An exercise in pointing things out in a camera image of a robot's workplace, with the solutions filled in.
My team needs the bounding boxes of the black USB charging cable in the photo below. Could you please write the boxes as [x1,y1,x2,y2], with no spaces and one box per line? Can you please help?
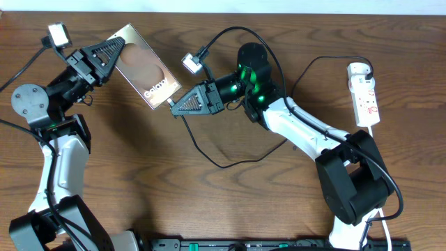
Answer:
[167,55,374,169]

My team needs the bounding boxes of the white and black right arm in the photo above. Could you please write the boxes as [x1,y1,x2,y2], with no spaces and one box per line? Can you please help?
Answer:
[171,43,401,250]

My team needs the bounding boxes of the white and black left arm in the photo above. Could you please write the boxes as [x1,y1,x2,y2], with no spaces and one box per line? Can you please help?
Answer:
[9,37,141,250]

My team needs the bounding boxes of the white power strip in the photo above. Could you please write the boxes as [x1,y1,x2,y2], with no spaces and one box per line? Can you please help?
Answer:
[348,75,380,128]

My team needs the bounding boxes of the white USB wall charger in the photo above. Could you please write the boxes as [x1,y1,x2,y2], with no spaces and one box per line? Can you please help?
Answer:
[347,62,373,81]

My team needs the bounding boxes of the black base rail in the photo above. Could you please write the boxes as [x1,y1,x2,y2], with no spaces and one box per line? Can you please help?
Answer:
[150,238,412,251]

